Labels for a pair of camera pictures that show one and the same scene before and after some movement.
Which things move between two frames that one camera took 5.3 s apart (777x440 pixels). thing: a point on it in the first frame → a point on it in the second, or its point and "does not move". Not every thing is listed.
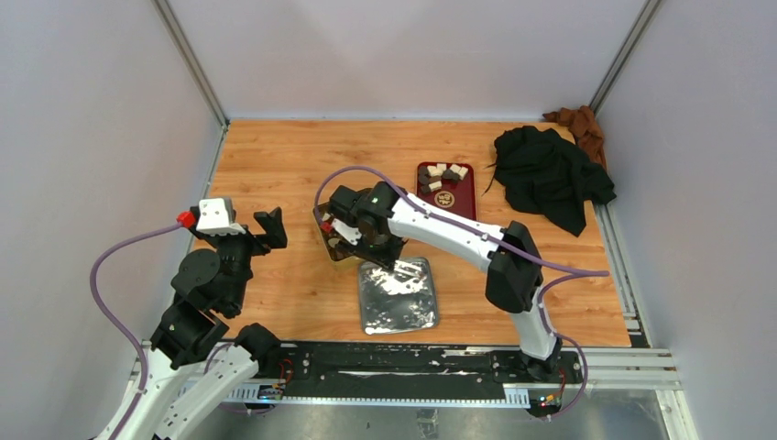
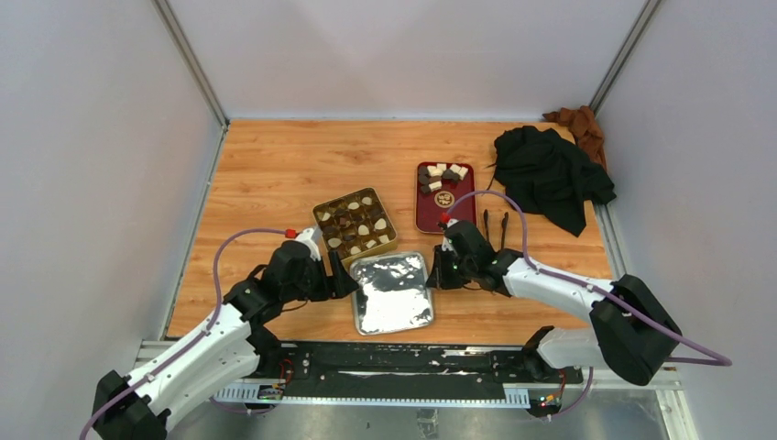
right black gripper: (387, 260) → (439, 278)
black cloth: (545, 173) does not move
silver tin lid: (399, 299) does not move
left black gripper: (272, 225) → (339, 283)
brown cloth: (584, 128) does not move
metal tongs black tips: (412, 269) → (504, 225)
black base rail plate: (401, 367) does not move
